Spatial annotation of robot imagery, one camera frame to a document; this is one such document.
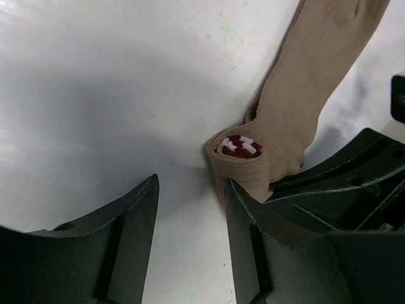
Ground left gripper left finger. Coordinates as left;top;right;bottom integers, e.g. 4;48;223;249
1;175;159;303

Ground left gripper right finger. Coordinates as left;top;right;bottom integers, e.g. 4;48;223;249
225;180;404;303

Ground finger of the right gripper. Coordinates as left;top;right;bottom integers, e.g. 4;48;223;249
265;129;404;233

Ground tan sock with red cuff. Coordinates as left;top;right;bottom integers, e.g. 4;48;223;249
206;1;388;203

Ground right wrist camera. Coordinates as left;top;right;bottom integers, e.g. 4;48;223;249
390;73;405;124

